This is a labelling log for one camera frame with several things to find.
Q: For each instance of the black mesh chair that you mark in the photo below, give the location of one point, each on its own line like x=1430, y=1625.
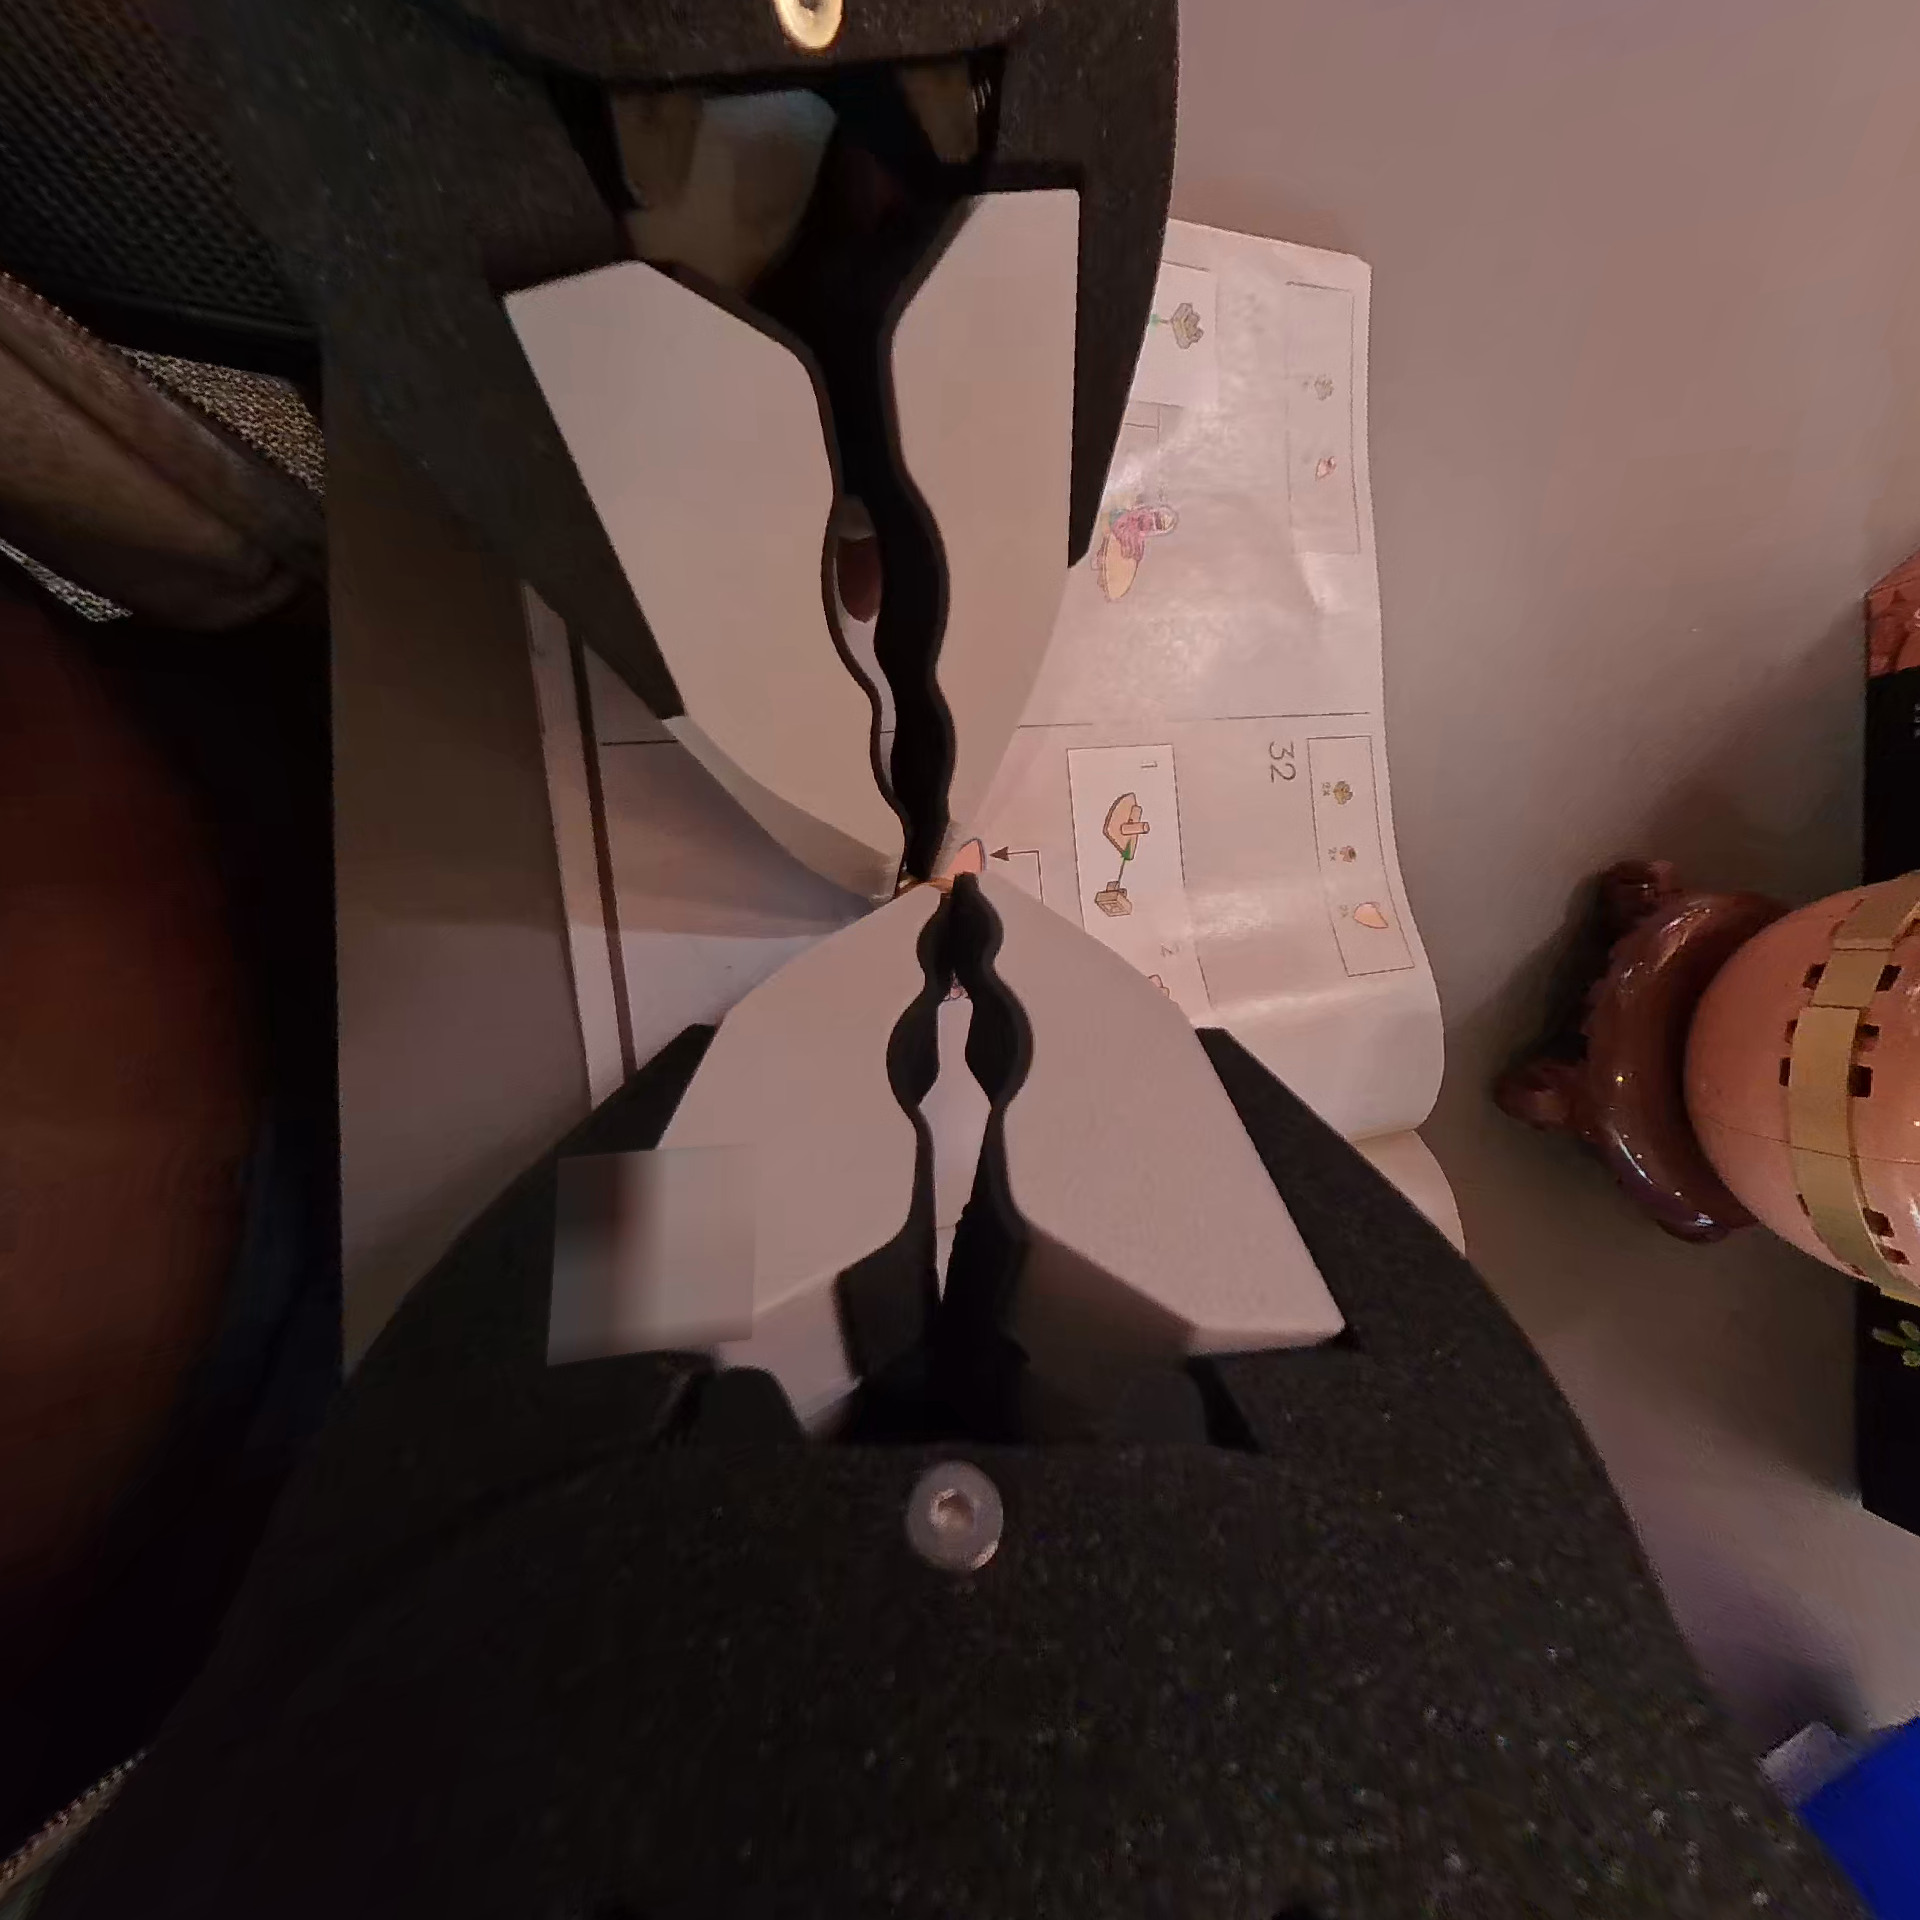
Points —
x=120, y=149

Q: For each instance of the white desk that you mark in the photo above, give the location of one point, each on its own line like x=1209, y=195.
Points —
x=1575, y=452

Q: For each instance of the brick toy instruction booklet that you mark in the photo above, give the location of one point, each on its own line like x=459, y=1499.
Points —
x=1245, y=629

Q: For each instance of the brown glossy brick stand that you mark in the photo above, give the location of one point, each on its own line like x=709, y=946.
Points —
x=1622, y=1021

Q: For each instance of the dark brown garment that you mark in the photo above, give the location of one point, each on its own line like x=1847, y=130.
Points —
x=135, y=1051

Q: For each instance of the blue plastic object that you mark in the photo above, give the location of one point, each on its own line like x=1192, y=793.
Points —
x=1874, y=1829

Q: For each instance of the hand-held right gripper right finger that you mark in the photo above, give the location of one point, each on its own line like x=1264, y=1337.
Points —
x=1141, y=1171

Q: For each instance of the black printed toy box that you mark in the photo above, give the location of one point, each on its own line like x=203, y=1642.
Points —
x=1894, y=781

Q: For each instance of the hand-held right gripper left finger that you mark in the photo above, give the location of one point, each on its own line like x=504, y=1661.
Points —
x=810, y=1081

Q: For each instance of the small tan brick toy piece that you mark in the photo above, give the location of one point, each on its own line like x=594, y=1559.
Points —
x=967, y=861

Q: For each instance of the pink brick egg model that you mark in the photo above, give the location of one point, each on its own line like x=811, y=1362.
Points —
x=1769, y=1081

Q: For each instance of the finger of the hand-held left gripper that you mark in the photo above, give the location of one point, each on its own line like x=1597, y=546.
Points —
x=1003, y=452
x=674, y=452

